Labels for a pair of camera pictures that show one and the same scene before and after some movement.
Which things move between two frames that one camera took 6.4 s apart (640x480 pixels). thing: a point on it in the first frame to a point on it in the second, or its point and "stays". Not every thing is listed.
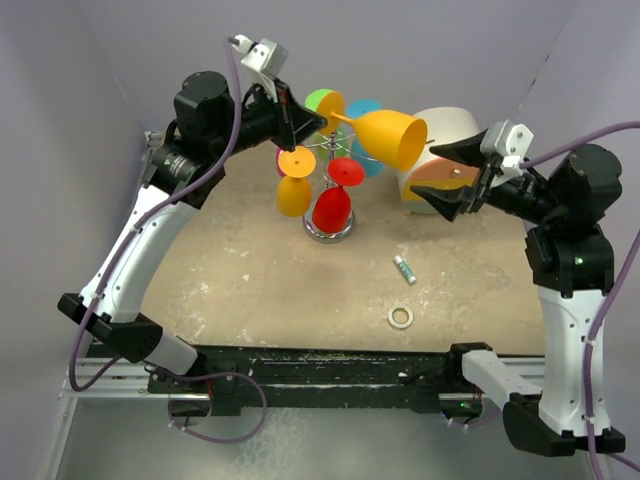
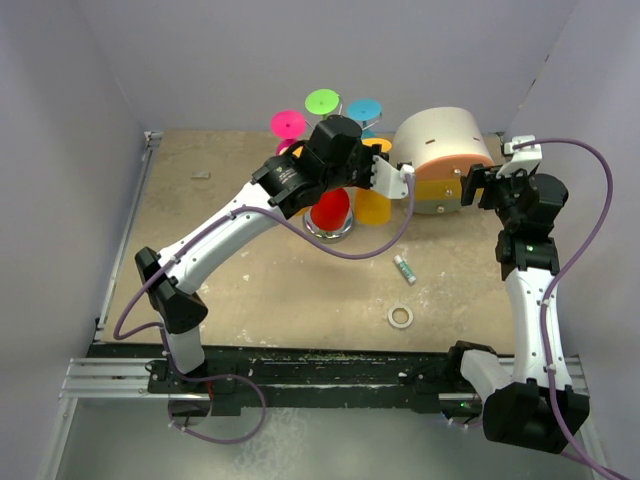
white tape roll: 400,325 stays
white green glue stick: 411,278 stays
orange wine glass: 395,138 to 373,208
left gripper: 293,121 to 367,153
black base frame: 331,380 stays
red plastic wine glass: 331,210 stays
